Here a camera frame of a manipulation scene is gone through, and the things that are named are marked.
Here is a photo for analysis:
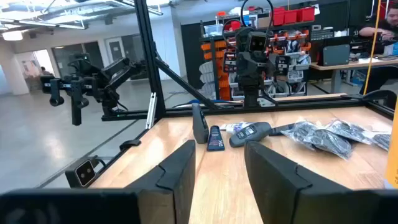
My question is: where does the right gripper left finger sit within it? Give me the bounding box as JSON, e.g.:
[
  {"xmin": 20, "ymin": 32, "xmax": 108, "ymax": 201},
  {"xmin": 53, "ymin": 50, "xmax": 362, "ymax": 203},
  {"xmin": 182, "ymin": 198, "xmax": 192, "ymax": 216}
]
[{"xmin": 124, "ymin": 139, "xmax": 197, "ymax": 224}]

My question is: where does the silver metal bracket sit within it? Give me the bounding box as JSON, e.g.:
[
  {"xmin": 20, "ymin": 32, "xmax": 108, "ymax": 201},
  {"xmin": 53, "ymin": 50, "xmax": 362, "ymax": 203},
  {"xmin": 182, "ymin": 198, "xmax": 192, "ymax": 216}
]
[{"xmin": 145, "ymin": 92, "xmax": 158, "ymax": 130}]

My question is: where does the white toothpaste tube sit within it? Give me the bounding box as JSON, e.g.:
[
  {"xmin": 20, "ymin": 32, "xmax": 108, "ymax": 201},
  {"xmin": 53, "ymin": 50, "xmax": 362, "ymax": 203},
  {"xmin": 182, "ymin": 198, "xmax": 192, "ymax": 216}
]
[
  {"xmin": 231, "ymin": 121, "xmax": 254, "ymax": 131},
  {"xmin": 219, "ymin": 123, "xmax": 240, "ymax": 135}
]

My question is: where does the red storage bin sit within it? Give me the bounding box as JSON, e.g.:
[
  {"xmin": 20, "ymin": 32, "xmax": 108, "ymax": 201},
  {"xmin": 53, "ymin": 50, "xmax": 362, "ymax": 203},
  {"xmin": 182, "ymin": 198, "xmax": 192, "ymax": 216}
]
[
  {"xmin": 297, "ymin": 6, "xmax": 316, "ymax": 22},
  {"xmin": 272, "ymin": 7, "xmax": 285, "ymax": 26},
  {"xmin": 284, "ymin": 9, "xmax": 298, "ymax": 25}
]

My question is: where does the dark grey travel razor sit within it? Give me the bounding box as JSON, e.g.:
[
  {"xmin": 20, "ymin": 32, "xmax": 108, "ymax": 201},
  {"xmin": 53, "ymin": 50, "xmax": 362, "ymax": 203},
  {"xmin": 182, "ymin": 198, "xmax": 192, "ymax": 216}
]
[
  {"xmin": 229, "ymin": 121, "xmax": 273, "ymax": 148},
  {"xmin": 192, "ymin": 102, "xmax": 210, "ymax": 144}
]

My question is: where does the black table-level camera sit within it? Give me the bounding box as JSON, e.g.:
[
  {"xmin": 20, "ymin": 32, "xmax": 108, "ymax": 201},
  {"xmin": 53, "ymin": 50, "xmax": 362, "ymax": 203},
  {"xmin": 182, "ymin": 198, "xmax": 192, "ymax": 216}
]
[{"xmin": 64, "ymin": 156, "xmax": 101, "ymax": 189}]

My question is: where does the yellow hanging cable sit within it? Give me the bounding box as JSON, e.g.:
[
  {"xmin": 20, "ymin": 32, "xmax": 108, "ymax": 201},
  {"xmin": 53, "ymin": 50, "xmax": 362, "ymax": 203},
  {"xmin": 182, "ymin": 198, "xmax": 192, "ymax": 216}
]
[{"xmin": 363, "ymin": 0, "xmax": 382, "ymax": 96}]

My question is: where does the clear plastic tub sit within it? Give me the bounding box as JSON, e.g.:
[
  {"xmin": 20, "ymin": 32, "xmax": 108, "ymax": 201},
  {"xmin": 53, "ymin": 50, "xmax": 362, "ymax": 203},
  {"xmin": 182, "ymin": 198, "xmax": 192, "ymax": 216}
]
[{"xmin": 203, "ymin": 23, "xmax": 224, "ymax": 37}]

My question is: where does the wooden desk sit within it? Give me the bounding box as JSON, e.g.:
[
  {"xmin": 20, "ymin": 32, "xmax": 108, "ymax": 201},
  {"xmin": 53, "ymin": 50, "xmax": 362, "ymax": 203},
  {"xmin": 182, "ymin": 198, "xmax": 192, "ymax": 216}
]
[{"xmin": 310, "ymin": 57, "xmax": 398, "ymax": 94}]

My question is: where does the dark blue printed tube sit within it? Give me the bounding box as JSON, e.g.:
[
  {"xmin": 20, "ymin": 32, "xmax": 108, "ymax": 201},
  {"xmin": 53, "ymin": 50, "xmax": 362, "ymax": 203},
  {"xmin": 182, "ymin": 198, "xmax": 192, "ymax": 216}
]
[{"xmin": 206, "ymin": 125, "xmax": 226, "ymax": 152}]

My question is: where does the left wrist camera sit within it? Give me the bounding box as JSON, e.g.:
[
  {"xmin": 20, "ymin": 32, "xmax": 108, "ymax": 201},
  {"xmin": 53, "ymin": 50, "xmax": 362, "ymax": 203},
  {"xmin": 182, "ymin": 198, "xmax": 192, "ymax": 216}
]
[{"xmin": 247, "ymin": 30, "xmax": 269, "ymax": 53}]

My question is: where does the clear bag with black pad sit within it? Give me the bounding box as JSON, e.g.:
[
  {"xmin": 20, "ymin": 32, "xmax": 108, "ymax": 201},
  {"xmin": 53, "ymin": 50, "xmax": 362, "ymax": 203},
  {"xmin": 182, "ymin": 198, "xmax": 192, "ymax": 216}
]
[
  {"xmin": 371, "ymin": 132, "xmax": 392, "ymax": 152},
  {"xmin": 325, "ymin": 119, "xmax": 374, "ymax": 146},
  {"xmin": 281, "ymin": 119, "xmax": 354, "ymax": 160}
]

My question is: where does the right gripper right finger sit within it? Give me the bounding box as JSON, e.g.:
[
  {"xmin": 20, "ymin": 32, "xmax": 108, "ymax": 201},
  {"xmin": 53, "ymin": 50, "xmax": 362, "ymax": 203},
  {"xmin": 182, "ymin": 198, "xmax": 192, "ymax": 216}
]
[{"xmin": 244, "ymin": 141, "xmax": 352, "ymax": 224}]

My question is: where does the black metal table frame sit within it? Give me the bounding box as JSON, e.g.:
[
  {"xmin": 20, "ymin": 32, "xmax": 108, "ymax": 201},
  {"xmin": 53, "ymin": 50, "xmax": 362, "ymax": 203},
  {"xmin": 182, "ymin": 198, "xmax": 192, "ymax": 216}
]
[{"xmin": 35, "ymin": 0, "xmax": 398, "ymax": 189}]

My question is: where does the black cable clip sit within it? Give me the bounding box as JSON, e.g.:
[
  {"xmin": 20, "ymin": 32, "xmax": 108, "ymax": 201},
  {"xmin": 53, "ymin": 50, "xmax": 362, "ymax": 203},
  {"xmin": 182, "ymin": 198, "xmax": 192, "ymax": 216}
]
[{"xmin": 119, "ymin": 139, "xmax": 142, "ymax": 152}]

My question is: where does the shelf rack with orange bins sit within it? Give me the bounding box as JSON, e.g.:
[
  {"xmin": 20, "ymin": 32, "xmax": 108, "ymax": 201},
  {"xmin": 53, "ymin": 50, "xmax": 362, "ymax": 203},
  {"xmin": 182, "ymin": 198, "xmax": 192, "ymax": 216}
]
[{"xmin": 198, "ymin": 6, "xmax": 312, "ymax": 102}]

